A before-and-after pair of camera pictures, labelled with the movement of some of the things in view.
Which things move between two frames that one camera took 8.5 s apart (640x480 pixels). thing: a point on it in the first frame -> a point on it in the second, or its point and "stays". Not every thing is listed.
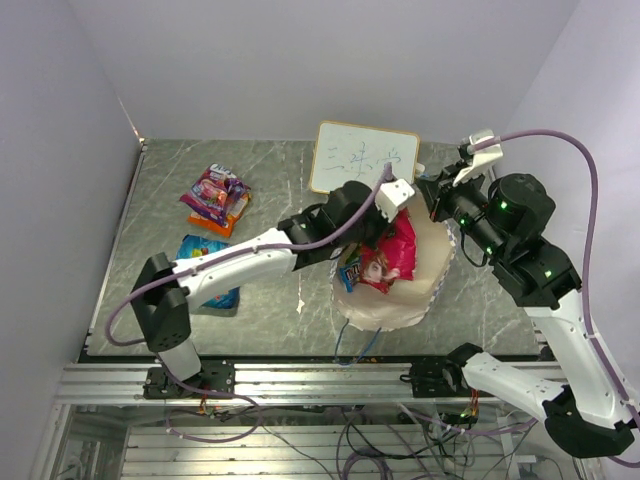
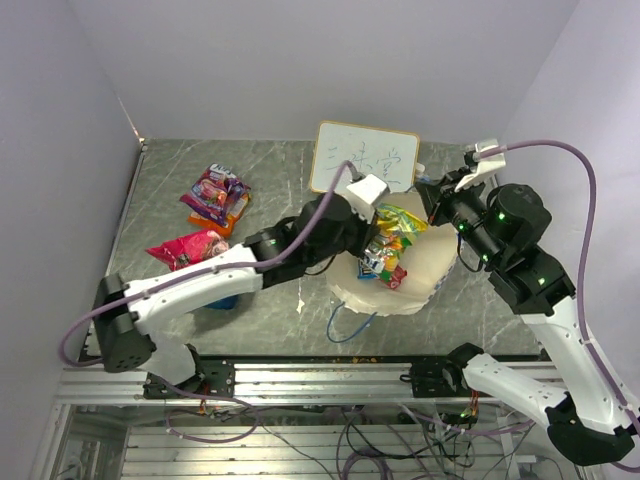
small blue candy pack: (350, 275) -> (368, 269)
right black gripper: (438, 194) stays
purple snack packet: (211, 192) stays
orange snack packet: (236, 210) stays
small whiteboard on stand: (345, 152) stays
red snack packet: (393, 257) -> (191, 248)
